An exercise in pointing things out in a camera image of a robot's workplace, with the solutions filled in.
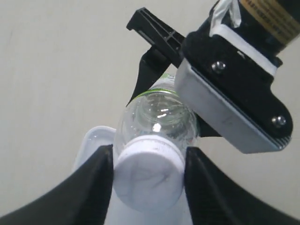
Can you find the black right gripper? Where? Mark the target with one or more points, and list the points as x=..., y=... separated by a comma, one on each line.
x=166, y=43

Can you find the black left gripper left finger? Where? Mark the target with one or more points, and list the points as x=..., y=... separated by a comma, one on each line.
x=82, y=199

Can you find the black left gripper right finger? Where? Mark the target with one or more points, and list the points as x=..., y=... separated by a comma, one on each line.
x=215, y=199

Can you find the clear plastic drink bottle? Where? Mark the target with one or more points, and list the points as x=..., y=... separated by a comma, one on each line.
x=158, y=111

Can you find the white bottle cap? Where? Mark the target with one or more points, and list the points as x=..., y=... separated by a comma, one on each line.
x=148, y=174

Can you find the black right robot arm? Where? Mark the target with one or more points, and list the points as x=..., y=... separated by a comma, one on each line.
x=267, y=25

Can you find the white plastic tray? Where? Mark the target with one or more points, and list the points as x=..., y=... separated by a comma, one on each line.
x=94, y=138

